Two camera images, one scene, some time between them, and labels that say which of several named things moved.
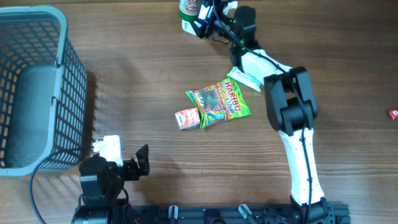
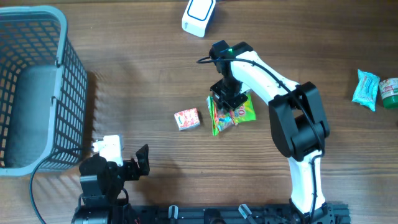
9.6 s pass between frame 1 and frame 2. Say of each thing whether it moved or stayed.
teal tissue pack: moved
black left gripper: stayed
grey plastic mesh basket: stayed
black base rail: stayed
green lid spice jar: moved
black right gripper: moved
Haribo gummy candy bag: moved
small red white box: stayed
